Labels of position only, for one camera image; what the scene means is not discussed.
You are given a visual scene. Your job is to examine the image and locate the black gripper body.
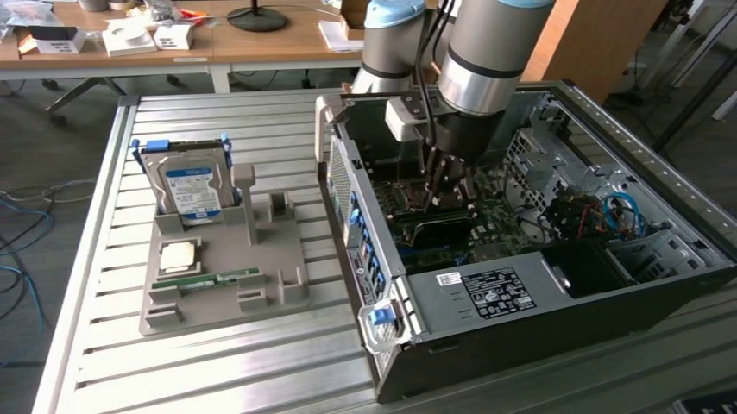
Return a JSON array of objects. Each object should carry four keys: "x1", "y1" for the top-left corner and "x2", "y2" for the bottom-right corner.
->
[{"x1": 429, "y1": 110, "x2": 504, "y2": 166}]

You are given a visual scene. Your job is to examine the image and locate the green motherboard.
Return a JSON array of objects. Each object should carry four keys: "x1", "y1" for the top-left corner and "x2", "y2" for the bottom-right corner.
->
[{"x1": 371, "y1": 172, "x2": 548, "y2": 277}]

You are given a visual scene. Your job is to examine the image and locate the perforated metal disk bay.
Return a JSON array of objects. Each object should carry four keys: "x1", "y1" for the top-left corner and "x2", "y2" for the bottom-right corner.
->
[{"x1": 503, "y1": 124, "x2": 586, "y2": 216}]

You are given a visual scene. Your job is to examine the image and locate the silver chipset heatsink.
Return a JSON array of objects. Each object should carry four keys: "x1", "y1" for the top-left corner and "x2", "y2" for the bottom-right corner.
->
[{"x1": 473, "y1": 244, "x2": 511, "y2": 263}]

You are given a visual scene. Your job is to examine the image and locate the blue expansion slot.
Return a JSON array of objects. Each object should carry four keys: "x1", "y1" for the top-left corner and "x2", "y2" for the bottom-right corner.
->
[{"x1": 400, "y1": 244, "x2": 464, "y2": 266}]

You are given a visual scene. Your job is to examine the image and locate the grey power supply unit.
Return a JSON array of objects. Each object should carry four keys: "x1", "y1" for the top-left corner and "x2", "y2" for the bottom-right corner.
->
[{"x1": 405, "y1": 253, "x2": 571, "y2": 336}]

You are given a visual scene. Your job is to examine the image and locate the wooden cabinet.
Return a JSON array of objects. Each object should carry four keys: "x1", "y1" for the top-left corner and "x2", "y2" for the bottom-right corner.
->
[{"x1": 520, "y1": 0, "x2": 668, "y2": 104}]

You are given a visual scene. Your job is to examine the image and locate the white paper stack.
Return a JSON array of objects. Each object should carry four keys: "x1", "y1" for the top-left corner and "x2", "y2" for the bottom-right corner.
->
[{"x1": 317, "y1": 20, "x2": 364, "y2": 53}]

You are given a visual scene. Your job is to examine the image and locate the brown cardboard box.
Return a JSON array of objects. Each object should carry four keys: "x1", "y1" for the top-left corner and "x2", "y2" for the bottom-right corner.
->
[{"x1": 339, "y1": 0, "x2": 369, "y2": 30}]

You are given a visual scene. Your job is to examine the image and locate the grey metal disk bay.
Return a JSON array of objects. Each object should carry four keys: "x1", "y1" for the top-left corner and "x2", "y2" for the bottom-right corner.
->
[{"x1": 603, "y1": 230, "x2": 712, "y2": 288}]

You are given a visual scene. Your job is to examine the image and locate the wooden top desk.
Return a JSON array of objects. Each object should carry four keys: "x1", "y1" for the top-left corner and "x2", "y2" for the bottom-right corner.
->
[
  {"x1": 212, "y1": 0, "x2": 369, "y2": 94},
  {"x1": 0, "y1": 0, "x2": 230, "y2": 126}
]

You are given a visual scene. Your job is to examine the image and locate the grey plastic parts rack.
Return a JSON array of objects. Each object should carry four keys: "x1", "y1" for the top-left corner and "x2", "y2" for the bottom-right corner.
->
[{"x1": 138, "y1": 163, "x2": 312, "y2": 338}]

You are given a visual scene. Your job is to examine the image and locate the open grey pc case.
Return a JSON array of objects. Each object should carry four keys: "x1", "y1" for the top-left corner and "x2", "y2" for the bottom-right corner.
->
[{"x1": 313, "y1": 79, "x2": 737, "y2": 405}]

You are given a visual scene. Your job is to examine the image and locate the hard disk in blue carrier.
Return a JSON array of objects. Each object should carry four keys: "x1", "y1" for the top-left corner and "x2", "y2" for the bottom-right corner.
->
[{"x1": 129, "y1": 132, "x2": 234, "y2": 225}]

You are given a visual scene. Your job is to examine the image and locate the black round stand base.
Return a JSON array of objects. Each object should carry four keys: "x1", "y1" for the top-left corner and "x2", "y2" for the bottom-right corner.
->
[{"x1": 225, "y1": 0, "x2": 288, "y2": 34}]

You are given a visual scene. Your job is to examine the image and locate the green ram stick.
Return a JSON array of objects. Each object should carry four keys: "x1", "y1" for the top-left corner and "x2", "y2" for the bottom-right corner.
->
[{"x1": 150, "y1": 267, "x2": 260, "y2": 291}]

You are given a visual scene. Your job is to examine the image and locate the silver cpu chip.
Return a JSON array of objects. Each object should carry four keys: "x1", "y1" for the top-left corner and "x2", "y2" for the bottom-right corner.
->
[{"x1": 157, "y1": 241, "x2": 200, "y2": 273}]

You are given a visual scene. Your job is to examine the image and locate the small white cardboard box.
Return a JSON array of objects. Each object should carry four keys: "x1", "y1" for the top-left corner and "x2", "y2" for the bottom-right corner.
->
[{"x1": 153, "y1": 23, "x2": 196, "y2": 52}]

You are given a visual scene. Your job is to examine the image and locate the flat white box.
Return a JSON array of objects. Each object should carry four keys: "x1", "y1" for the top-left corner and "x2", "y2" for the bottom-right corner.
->
[{"x1": 101, "y1": 21, "x2": 157, "y2": 58}]

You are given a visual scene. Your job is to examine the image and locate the white tape roll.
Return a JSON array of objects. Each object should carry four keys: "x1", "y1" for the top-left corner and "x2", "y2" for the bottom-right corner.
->
[{"x1": 108, "y1": 25, "x2": 153, "y2": 47}]

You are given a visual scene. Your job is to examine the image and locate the black keyboard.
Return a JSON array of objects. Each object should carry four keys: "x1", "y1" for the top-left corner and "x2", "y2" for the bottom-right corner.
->
[{"x1": 670, "y1": 398, "x2": 737, "y2": 414}]

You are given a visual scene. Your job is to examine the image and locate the black and white box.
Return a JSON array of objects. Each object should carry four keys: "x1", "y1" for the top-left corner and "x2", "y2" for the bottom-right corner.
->
[{"x1": 26, "y1": 25, "x2": 88, "y2": 55}]

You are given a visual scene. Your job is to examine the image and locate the clear plastic bags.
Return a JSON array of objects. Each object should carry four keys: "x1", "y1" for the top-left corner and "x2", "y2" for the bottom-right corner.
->
[{"x1": 0, "y1": 0, "x2": 60, "y2": 32}]

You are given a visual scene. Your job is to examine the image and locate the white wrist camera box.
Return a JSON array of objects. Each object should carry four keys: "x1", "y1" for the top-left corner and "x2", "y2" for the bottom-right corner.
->
[{"x1": 383, "y1": 97, "x2": 432, "y2": 142}]

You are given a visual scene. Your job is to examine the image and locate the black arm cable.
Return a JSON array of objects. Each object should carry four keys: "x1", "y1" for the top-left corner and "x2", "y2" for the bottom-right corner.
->
[{"x1": 413, "y1": 0, "x2": 461, "y2": 146}]

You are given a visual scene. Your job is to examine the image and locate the black and orange wires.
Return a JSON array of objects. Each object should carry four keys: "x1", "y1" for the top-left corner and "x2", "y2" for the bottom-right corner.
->
[{"x1": 540, "y1": 191, "x2": 606, "y2": 242}]

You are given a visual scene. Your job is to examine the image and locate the blue sata wire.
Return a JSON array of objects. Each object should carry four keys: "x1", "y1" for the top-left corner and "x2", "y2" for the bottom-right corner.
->
[{"x1": 600, "y1": 191, "x2": 647, "y2": 241}]

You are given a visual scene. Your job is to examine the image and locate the grey floor cable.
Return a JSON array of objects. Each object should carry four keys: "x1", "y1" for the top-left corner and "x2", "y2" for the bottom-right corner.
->
[{"x1": 0, "y1": 178, "x2": 96, "y2": 204}]

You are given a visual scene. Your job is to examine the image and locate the black floor cable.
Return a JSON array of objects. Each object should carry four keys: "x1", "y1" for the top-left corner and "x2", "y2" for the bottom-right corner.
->
[{"x1": 0, "y1": 210, "x2": 48, "y2": 321}]

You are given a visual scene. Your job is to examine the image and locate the blue floor cable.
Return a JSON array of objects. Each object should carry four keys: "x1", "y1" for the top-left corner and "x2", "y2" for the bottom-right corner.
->
[{"x1": 0, "y1": 198, "x2": 54, "y2": 368}]

